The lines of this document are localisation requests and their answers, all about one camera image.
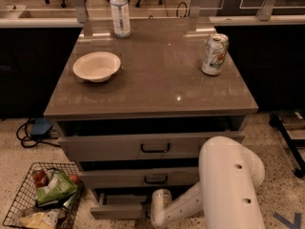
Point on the grey drawer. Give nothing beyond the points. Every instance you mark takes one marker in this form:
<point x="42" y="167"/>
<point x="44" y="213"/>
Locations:
<point x="122" y="207"/>
<point x="134" y="147"/>
<point x="140" y="178"/>

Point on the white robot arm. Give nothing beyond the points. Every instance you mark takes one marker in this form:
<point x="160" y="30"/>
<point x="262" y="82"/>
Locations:
<point x="229" y="173"/>

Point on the grey drawer cabinet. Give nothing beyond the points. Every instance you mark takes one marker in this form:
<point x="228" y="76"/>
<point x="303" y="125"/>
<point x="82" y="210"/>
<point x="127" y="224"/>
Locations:
<point x="159" y="89"/>

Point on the white bowl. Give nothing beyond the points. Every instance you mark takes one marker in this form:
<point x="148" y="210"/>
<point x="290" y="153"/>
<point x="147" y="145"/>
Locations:
<point x="97" y="66"/>

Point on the green white soda can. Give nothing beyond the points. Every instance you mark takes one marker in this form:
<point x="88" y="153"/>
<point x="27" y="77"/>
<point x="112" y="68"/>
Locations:
<point x="215" y="54"/>

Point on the red apple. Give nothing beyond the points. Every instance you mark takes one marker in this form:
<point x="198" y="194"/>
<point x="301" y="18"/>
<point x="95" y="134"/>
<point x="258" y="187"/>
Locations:
<point x="74" y="178"/>

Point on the clear plastic water bottle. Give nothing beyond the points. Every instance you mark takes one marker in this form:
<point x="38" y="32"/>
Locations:
<point x="120" y="18"/>

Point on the blue foot pedal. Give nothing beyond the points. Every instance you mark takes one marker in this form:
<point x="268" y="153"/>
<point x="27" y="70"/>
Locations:
<point x="41" y="127"/>

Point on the green chip bag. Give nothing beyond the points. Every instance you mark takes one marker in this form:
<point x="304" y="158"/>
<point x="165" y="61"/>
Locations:
<point x="59" y="187"/>

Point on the red soda can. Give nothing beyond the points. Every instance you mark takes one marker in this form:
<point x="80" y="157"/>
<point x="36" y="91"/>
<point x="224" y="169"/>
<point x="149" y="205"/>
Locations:
<point x="39" y="177"/>

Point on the yellow snack bag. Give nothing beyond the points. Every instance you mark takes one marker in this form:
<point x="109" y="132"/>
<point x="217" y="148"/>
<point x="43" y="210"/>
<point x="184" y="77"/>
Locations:
<point x="43" y="220"/>

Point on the black cart frame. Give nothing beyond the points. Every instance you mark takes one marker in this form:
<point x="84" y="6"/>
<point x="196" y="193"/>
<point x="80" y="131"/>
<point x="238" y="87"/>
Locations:
<point x="291" y="125"/>

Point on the black wire basket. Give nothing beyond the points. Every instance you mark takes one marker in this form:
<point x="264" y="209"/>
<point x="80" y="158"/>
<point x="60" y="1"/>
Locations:
<point x="25" y="200"/>

